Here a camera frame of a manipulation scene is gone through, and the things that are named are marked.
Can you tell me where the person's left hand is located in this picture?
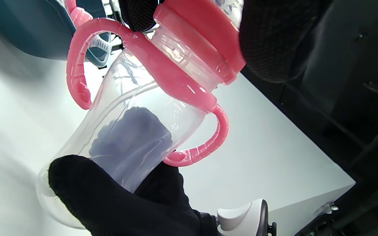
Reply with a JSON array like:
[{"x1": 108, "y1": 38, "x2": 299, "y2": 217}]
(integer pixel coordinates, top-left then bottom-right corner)
[{"x1": 118, "y1": 0, "x2": 334, "y2": 83}]

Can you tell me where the person's right hand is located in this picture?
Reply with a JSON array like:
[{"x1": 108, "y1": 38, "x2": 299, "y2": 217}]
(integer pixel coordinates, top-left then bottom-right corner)
[{"x1": 48, "y1": 154, "x2": 217, "y2": 236}]

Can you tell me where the pink bottle handle ring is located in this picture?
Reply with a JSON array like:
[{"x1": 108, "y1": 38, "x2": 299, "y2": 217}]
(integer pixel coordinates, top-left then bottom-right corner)
[{"x1": 64, "y1": 0, "x2": 93, "y2": 28}]

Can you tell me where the black white handheld controller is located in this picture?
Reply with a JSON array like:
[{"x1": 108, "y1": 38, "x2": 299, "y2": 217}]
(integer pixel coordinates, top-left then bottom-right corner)
[{"x1": 217, "y1": 198, "x2": 277, "y2": 236}]

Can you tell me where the clear plastic baby bottle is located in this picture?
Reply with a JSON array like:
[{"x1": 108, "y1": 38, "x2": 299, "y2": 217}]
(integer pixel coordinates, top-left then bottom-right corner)
[{"x1": 35, "y1": 0, "x2": 247, "y2": 230}]

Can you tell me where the teal plastic basin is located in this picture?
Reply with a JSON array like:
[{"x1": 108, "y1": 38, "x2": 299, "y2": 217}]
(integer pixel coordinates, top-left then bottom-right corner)
[{"x1": 0, "y1": 0, "x2": 111, "y2": 68}]

